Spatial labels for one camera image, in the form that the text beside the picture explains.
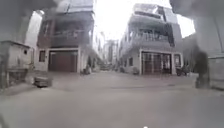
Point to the row of distant buildings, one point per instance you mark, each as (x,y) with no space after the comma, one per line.
(108,51)

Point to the potted plants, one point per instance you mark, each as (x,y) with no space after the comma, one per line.
(88,68)

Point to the grey concrete road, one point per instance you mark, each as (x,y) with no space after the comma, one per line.
(113,103)

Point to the grey building with glass gate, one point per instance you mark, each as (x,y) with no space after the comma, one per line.
(150,43)

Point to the building with brown garage door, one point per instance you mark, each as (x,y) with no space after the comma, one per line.
(63,40)

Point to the parked motorcycle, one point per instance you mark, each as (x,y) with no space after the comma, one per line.
(182,70)

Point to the small pale wall building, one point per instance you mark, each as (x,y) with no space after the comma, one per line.
(15,61)

